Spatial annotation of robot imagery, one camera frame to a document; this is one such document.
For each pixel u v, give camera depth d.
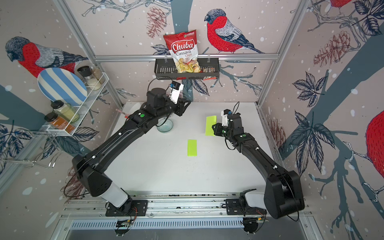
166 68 0.95
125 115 0.98
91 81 0.83
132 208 0.69
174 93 0.61
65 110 0.65
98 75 0.86
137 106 1.01
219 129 0.74
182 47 0.80
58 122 0.61
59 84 0.70
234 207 0.73
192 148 0.97
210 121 0.87
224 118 0.76
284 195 0.40
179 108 0.63
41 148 0.65
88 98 0.75
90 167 0.42
